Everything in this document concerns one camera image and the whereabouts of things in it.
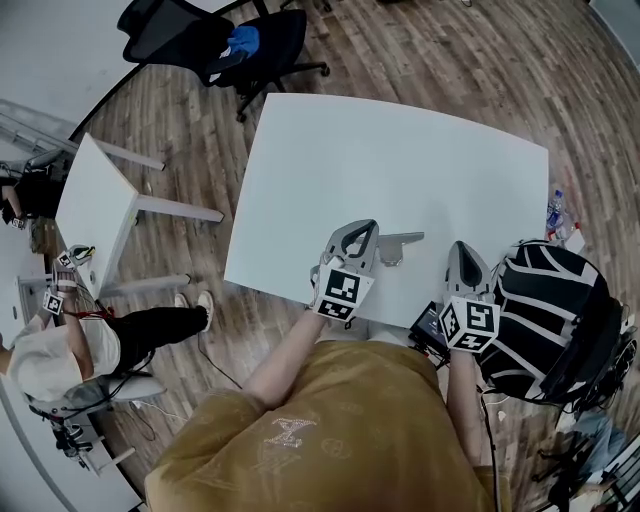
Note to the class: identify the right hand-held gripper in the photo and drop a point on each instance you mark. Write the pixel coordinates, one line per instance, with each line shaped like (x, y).
(470, 325)

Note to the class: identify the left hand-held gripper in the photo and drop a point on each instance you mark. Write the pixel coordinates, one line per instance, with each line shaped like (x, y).
(342, 292)

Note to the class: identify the person's left forearm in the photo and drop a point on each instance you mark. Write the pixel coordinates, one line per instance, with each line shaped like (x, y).
(290, 350)

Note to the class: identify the person's right forearm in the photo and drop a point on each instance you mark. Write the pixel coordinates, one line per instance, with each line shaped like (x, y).
(460, 395)

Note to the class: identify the small black screen device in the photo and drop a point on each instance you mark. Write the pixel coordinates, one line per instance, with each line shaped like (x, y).
(427, 325)

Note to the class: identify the person's light grey trousers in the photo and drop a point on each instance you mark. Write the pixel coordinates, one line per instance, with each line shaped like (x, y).
(385, 336)

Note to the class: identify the clear plastic water bottle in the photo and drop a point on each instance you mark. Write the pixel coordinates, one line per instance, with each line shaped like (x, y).
(555, 210)

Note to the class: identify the white paper sheet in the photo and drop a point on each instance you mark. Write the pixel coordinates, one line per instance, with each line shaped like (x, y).
(575, 242)

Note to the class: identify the person's mustard shirt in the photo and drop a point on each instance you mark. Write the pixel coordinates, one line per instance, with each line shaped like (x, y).
(340, 430)

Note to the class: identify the blue cloth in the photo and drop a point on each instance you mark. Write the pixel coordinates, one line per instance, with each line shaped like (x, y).
(245, 40)

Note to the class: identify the white metal rack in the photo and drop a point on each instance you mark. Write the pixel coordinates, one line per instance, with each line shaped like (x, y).
(620, 475)

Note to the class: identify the red fire extinguisher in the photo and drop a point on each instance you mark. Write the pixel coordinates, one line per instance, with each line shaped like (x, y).
(97, 313)

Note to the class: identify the small white side table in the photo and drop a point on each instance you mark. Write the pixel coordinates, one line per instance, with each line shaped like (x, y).
(92, 205)

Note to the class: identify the grey metal ladder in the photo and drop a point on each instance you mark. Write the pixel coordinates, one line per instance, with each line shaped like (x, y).
(25, 130)

